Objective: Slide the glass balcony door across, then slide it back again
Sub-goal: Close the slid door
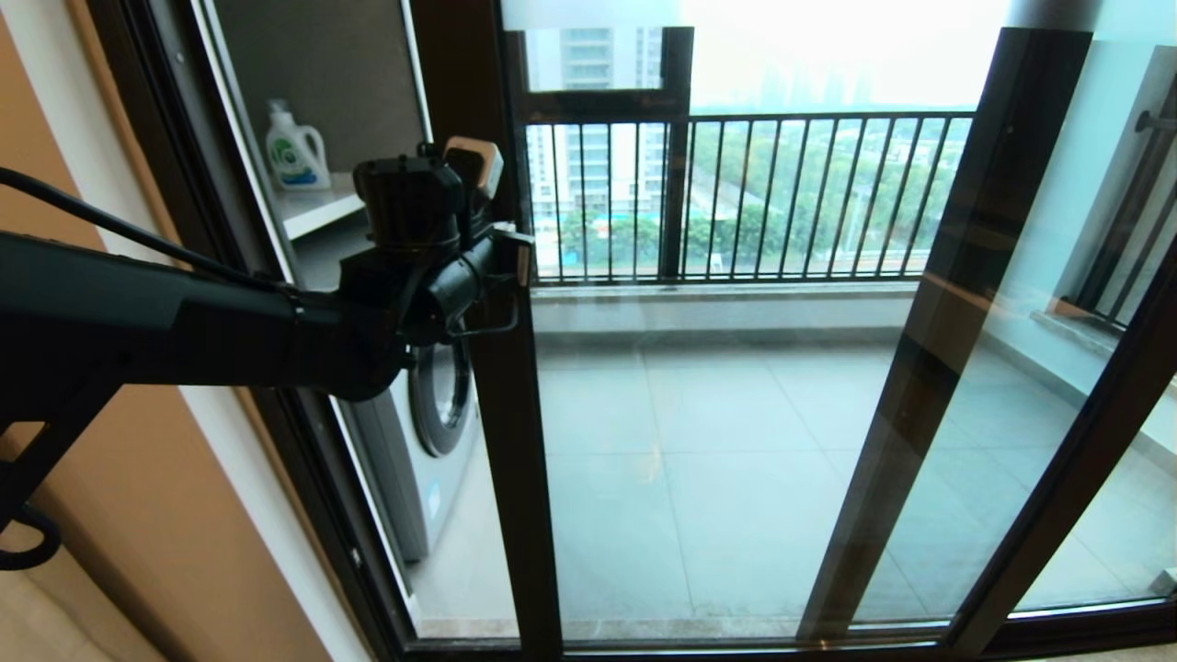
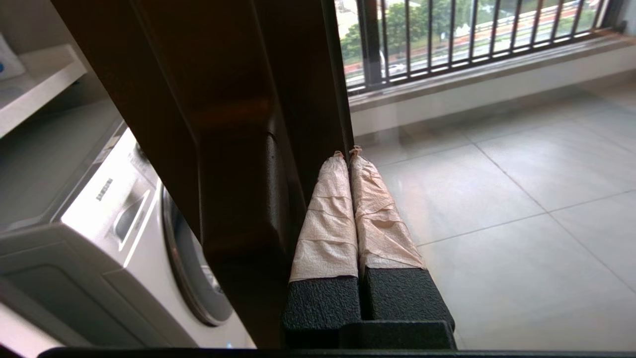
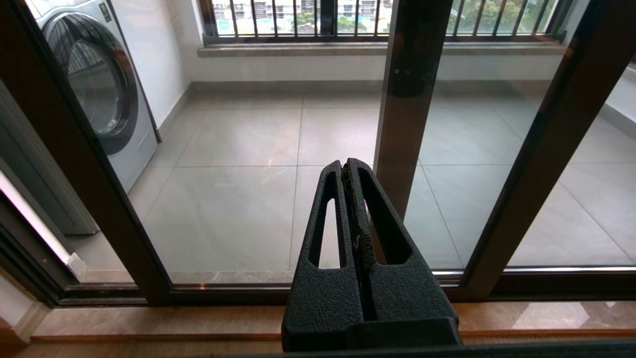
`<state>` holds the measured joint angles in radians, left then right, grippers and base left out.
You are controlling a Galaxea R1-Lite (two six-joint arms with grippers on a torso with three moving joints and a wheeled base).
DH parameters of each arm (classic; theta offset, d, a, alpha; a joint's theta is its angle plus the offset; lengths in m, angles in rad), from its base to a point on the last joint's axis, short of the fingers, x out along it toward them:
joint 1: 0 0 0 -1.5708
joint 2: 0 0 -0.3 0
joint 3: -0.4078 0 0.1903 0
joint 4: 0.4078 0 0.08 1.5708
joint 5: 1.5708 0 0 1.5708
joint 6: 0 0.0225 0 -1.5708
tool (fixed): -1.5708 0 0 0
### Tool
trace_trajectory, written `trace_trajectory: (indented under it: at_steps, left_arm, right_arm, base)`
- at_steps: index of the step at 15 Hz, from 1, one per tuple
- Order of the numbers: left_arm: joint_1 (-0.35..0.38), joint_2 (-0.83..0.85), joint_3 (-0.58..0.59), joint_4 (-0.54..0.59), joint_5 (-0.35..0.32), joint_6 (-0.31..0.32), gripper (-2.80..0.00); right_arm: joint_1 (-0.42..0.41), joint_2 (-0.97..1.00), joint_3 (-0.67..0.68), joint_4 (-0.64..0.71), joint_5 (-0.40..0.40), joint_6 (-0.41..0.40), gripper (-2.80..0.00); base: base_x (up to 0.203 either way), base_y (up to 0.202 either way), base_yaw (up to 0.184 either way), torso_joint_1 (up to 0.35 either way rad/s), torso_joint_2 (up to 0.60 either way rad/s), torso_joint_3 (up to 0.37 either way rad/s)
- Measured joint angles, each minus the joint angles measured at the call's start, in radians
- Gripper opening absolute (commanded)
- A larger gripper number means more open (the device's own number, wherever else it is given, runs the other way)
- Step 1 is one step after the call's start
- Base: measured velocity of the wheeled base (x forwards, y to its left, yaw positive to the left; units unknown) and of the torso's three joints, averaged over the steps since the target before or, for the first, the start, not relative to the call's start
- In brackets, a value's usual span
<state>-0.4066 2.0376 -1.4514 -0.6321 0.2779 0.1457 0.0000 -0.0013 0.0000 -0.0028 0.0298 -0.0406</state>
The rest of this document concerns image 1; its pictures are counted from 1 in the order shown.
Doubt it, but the black metal balcony railing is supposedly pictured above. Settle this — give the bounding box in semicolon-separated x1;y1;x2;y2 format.
529;110;977;281

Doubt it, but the dark window frame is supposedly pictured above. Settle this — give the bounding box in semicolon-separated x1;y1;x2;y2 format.
501;26;695;281

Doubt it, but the dark framed fixed glass panel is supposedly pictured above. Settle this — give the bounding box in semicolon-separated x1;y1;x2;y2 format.
798;28;1177;640

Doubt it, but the white detergent bottle green label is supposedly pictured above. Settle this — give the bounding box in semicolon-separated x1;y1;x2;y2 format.
265;99;332;191

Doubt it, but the grey stone window sill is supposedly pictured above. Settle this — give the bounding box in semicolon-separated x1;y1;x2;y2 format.
531;280;920;302
1030;308;1177;369

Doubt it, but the white wall shelf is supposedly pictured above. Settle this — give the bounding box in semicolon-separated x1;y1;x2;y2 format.
276;175;369;242

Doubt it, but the dark framed sliding glass door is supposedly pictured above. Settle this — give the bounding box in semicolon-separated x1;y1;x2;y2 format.
409;0;1177;662

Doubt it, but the white front-load washing machine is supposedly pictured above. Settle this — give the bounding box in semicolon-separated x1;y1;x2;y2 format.
292;211;481;564

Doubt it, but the white curtain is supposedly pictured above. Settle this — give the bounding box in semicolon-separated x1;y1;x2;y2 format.
0;542;166;662

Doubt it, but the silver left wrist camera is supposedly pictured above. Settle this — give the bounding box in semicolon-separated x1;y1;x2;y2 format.
444;138;505;199

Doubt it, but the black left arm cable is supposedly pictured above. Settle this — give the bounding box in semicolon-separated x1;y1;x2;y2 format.
0;165;522;339

